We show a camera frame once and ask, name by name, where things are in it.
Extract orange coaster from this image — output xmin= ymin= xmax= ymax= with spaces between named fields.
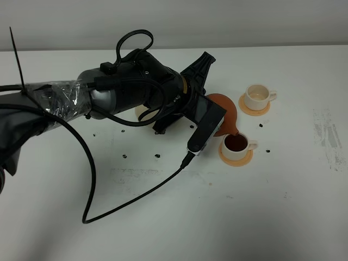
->
xmin=238 ymin=93 xmax=271 ymax=117
xmin=219 ymin=145 xmax=253 ymax=167

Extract far white teacup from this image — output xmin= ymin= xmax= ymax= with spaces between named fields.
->
xmin=244 ymin=84 xmax=277 ymax=111

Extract near white teacup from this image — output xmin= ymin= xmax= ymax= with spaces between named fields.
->
xmin=221 ymin=133 xmax=258 ymax=161

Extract beige teapot saucer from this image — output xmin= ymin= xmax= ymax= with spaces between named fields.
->
xmin=135 ymin=105 xmax=156 ymax=121

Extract near orange coaster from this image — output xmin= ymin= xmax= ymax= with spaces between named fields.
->
xmin=219 ymin=145 xmax=253 ymax=167

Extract far orange coaster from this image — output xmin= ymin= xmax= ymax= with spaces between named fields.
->
xmin=238 ymin=93 xmax=271 ymax=117

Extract brown clay teapot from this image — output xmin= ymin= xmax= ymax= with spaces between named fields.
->
xmin=207 ymin=94 xmax=239 ymax=136

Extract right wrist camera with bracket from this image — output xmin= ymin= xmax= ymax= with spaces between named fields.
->
xmin=184 ymin=95 xmax=227 ymax=155

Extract black camera cable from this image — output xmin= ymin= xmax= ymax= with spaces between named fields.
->
xmin=0 ymin=29 xmax=196 ymax=225

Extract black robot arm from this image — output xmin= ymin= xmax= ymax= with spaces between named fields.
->
xmin=1 ymin=49 xmax=226 ymax=175

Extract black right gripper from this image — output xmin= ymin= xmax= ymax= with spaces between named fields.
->
xmin=152 ymin=52 xmax=216 ymax=134

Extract white teacup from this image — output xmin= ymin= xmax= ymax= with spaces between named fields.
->
xmin=244 ymin=84 xmax=277 ymax=111
xmin=221 ymin=133 xmax=258 ymax=161

